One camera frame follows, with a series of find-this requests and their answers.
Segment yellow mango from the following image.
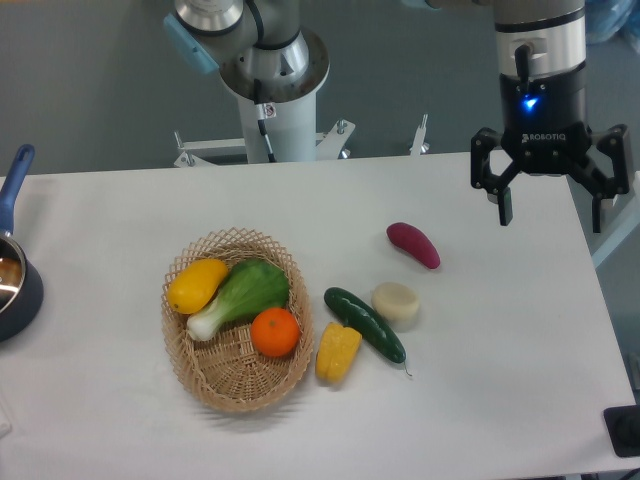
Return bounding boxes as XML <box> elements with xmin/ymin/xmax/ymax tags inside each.
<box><xmin>166</xmin><ymin>258</ymin><xmax>229</xmax><ymax>315</ymax></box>

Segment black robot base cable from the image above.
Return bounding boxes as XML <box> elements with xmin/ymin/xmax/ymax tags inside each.
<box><xmin>252</xmin><ymin>78</ymin><xmax>278</xmax><ymax>164</ymax></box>

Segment black device at edge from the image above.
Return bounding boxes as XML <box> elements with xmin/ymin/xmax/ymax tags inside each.
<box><xmin>603</xmin><ymin>405</ymin><xmax>640</xmax><ymax>458</ymax></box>

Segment dark green cucumber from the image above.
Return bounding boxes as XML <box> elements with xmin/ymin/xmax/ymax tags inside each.
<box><xmin>324</xmin><ymin>287</ymin><xmax>410</xmax><ymax>375</ymax></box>

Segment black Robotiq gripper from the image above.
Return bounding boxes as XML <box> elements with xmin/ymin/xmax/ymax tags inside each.
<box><xmin>470</xmin><ymin>68</ymin><xmax>633</xmax><ymax>234</ymax></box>

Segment green bok choy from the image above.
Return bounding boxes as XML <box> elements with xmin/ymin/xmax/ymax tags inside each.
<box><xmin>186</xmin><ymin>259</ymin><xmax>289</xmax><ymax>342</ymax></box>

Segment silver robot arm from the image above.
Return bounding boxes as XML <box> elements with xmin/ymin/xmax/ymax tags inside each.
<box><xmin>164</xmin><ymin>1</ymin><xmax>633</xmax><ymax>229</ymax></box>

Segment cream round cake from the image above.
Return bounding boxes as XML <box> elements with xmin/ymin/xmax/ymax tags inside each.
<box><xmin>371</xmin><ymin>282</ymin><xmax>420</xmax><ymax>332</ymax></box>

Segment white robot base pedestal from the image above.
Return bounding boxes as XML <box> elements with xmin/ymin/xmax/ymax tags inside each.
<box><xmin>220</xmin><ymin>27</ymin><xmax>330</xmax><ymax>164</ymax></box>

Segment yellow bell pepper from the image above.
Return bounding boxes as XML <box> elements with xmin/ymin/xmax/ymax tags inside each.
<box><xmin>315</xmin><ymin>322</ymin><xmax>362</xmax><ymax>383</ymax></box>

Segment orange fruit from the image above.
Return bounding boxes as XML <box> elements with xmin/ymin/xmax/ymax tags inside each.
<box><xmin>250</xmin><ymin>307</ymin><xmax>301</xmax><ymax>358</ymax></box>

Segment woven wicker basket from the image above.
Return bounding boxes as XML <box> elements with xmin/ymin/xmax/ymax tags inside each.
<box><xmin>161</xmin><ymin>227</ymin><xmax>314</xmax><ymax>412</ymax></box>

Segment blue saucepan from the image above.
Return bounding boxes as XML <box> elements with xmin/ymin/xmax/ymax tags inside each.
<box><xmin>1</xmin><ymin>144</ymin><xmax>44</xmax><ymax>342</ymax></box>

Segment purple sweet potato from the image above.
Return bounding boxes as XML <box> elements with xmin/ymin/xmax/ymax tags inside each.
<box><xmin>386</xmin><ymin>222</ymin><xmax>441</xmax><ymax>270</ymax></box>

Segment metal table frame brackets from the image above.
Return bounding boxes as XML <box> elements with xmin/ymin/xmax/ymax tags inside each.
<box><xmin>173</xmin><ymin>113</ymin><xmax>430</xmax><ymax>168</ymax></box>

